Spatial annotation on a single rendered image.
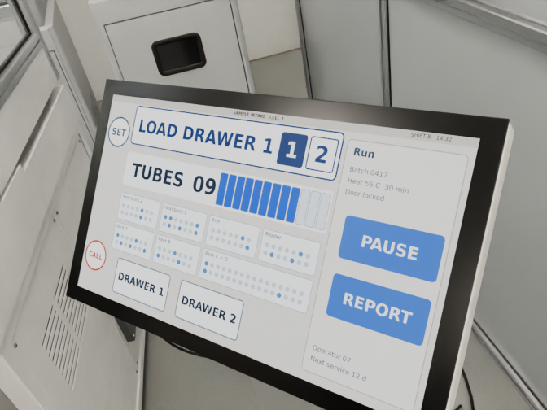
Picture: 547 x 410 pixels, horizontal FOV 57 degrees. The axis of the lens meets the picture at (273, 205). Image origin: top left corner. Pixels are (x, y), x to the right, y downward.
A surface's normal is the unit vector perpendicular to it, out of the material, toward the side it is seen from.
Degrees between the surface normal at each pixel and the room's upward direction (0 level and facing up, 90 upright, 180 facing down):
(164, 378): 0
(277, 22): 90
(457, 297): 50
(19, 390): 90
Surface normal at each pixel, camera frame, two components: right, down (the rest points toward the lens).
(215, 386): -0.17, -0.79
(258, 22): 0.26, 0.54
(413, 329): -0.50, -0.07
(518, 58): -0.95, 0.29
